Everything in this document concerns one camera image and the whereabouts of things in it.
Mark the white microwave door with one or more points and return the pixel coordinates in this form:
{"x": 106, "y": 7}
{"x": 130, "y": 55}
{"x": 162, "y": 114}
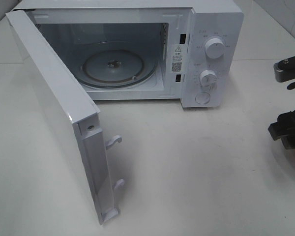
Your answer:
{"x": 71, "y": 115}

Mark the white microwave oven body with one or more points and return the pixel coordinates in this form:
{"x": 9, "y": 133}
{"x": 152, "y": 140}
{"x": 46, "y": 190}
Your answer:
{"x": 77, "y": 29}

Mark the warning label sticker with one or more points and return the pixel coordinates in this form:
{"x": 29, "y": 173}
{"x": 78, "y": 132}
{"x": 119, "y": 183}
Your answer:
{"x": 178, "y": 55}

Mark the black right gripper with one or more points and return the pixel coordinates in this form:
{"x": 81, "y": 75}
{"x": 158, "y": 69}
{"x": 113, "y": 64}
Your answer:
{"x": 284, "y": 129}

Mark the round door release button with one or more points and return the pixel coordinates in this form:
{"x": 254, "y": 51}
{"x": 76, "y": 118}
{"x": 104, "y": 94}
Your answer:
{"x": 202, "y": 98}

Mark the upper white power knob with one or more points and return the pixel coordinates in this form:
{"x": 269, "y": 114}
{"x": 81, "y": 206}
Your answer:
{"x": 215, "y": 47}

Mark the white timer knob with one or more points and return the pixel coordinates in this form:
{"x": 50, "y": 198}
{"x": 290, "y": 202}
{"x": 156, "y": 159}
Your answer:
{"x": 207, "y": 78}

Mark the glass microwave turntable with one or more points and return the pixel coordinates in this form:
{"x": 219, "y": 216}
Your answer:
{"x": 117, "y": 68}

